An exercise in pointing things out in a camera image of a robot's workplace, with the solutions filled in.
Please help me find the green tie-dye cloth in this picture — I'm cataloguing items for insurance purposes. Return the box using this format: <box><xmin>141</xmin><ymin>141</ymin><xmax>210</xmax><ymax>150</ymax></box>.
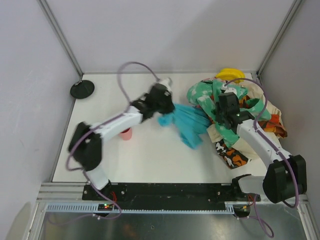
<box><xmin>186</xmin><ymin>78</ymin><xmax>271</xmax><ymax>147</ymax></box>

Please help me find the blue cloth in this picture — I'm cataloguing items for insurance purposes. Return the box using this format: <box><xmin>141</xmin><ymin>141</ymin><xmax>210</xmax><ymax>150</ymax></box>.
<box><xmin>157</xmin><ymin>104</ymin><xmax>212</xmax><ymax>149</ymax></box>

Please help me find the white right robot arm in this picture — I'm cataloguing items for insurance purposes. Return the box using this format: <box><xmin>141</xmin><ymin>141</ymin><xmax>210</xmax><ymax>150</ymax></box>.
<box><xmin>216</xmin><ymin>91</ymin><xmax>307</xmax><ymax>203</ymax></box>

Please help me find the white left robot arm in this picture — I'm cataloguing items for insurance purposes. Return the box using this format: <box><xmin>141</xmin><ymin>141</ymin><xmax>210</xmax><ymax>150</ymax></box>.
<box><xmin>68</xmin><ymin>78</ymin><xmax>175</xmax><ymax>190</ymax></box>

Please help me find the cream cloth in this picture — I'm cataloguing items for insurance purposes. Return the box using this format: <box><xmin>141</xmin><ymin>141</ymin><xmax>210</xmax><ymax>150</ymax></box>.
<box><xmin>207</xmin><ymin>82</ymin><xmax>280</xmax><ymax>159</ymax></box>

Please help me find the black orange patterned cloth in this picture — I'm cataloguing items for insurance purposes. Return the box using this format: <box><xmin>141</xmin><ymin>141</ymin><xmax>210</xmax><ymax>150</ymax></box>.
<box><xmin>214</xmin><ymin>139</ymin><xmax>249</xmax><ymax>169</ymax></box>

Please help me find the orange camouflage cloth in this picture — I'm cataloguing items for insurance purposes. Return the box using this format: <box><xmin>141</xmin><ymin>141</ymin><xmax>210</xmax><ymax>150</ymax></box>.
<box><xmin>239</xmin><ymin>95</ymin><xmax>288</xmax><ymax>139</ymax></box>

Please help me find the yellow banana bunch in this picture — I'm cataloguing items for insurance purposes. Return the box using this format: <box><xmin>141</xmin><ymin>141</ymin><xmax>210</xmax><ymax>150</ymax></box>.
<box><xmin>215</xmin><ymin>68</ymin><xmax>246</xmax><ymax>84</ymax></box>

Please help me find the pink plastic cup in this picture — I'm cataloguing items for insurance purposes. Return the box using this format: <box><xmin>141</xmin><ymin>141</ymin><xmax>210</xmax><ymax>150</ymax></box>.
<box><xmin>119</xmin><ymin>127</ymin><xmax>133</xmax><ymax>141</ymax></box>

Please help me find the black round disc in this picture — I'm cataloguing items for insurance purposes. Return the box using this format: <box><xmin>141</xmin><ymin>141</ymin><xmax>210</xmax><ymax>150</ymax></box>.
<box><xmin>69</xmin><ymin>80</ymin><xmax>95</xmax><ymax>100</ymax></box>

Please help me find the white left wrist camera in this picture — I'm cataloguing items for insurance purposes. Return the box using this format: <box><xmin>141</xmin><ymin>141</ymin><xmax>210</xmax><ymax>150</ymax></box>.
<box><xmin>159</xmin><ymin>77</ymin><xmax>172</xmax><ymax>92</ymax></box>

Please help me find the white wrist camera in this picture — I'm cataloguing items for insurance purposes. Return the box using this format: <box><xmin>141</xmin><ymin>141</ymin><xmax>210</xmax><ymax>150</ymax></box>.
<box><xmin>159</xmin><ymin>77</ymin><xmax>172</xmax><ymax>92</ymax></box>
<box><xmin>222</xmin><ymin>86</ymin><xmax>238</xmax><ymax>95</ymax></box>

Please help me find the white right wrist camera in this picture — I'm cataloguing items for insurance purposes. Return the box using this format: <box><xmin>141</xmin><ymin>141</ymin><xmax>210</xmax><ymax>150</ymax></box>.
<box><xmin>222</xmin><ymin>86</ymin><xmax>238</xmax><ymax>95</ymax></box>

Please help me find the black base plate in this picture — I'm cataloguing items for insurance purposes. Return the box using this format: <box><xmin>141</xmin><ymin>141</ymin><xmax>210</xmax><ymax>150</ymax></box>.
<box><xmin>82</xmin><ymin>182</ymin><xmax>261</xmax><ymax>211</ymax></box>

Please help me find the aluminium frame rail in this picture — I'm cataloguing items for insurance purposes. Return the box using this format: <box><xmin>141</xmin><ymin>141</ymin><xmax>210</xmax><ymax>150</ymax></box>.
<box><xmin>252</xmin><ymin>73</ymin><xmax>307</xmax><ymax>208</ymax></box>

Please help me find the grey slotted cable duct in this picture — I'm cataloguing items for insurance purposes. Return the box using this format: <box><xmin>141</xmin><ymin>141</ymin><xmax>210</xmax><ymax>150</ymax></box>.
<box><xmin>45</xmin><ymin>202</ymin><xmax>235</xmax><ymax>215</ymax></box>

